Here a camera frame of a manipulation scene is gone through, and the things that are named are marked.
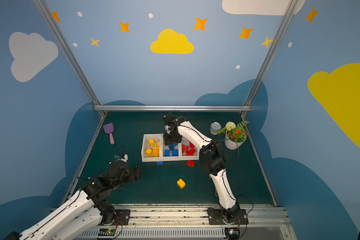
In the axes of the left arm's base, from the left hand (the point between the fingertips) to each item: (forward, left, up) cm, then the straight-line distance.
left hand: (136, 169), depth 80 cm
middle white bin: (+17, -17, -10) cm, 26 cm away
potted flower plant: (+21, -57, +6) cm, 61 cm away
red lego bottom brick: (+17, -31, -10) cm, 36 cm away
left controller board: (-27, +12, -14) cm, 33 cm away
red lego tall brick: (+17, -26, -4) cm, 31 cm away
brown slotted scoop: (-14, -41, +6) cm, 43 cm away
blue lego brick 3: (+20, -18, -8) cm, 28 cm away
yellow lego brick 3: (-4, -25, -9) cm, 27 cm away
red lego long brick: (+2, -29, +22) cm, 36 cm away
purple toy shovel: (+37, +31, -11) cm, 49 cm away
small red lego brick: (+19, -29, -9) cm, 35 cm away
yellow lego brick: (+23, -4, -8) cm, 25 cm away
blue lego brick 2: (+16, -20, -10) cm, 28 cm away
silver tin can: (+36, -49, -6) cm, 61 cm away
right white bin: (+12, -26, -7) cm, 29 cm away
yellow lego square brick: (+15, -3, -7) cm, 17 cm away
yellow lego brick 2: (+23, -8, -9) cm, 26 cm away
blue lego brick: (+16, -15, -9) cm, 23 cm away
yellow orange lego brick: (+15, -8, -7) cm, 18 cm away
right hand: (+20, -17, -1) cm, 26 cm away
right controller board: (-27, -51, -14) cm, 59 cm away
